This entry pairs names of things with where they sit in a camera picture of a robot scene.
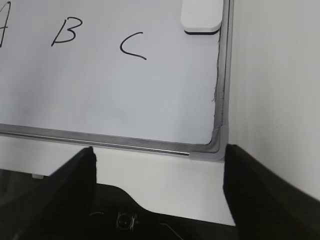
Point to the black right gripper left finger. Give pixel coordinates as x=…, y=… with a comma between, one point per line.
x=58, y=207

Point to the white board with grey frame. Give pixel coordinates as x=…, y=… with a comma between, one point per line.
x=119, y=74

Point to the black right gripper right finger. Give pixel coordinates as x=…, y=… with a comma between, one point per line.
x=263, y=205

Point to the white whiteboard eraser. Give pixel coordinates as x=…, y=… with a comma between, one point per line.
x=201, y=17

